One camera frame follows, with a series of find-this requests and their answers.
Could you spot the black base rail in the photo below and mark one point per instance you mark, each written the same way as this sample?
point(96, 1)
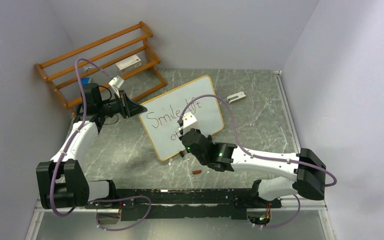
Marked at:
point(230, 203)

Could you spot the yellow framed whiteboard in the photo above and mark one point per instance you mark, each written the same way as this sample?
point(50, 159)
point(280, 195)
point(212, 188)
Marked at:
point(163, 112)

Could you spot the white red box on rack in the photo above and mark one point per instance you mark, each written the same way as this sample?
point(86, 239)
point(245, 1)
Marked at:
point(129, 64)

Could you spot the aluminium frame rail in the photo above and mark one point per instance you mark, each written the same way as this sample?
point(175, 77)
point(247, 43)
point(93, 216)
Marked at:
point(290, 203)

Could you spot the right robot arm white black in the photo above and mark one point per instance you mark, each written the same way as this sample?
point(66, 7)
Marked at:
point(300, 173)

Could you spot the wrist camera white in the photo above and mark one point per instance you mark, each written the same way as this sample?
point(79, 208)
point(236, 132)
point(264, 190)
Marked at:
point(116, 84)
point(188, 122)

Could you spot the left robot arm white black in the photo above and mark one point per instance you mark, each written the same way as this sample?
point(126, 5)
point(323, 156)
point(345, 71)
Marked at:
point(61, 181)

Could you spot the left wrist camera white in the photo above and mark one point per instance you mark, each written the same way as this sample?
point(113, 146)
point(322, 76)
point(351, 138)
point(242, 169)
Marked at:
point(116, 84)

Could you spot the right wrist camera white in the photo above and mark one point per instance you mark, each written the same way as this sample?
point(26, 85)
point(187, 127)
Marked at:
point(188, 122)

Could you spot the blue small object on rack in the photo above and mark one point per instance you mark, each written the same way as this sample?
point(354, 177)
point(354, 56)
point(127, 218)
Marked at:
point(86, 80)

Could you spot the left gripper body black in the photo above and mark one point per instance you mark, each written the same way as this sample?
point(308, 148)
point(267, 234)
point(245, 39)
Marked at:
point(122, 104)

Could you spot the white whiteboard eraser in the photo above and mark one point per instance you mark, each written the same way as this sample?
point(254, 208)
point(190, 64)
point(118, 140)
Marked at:
point(237, 97)

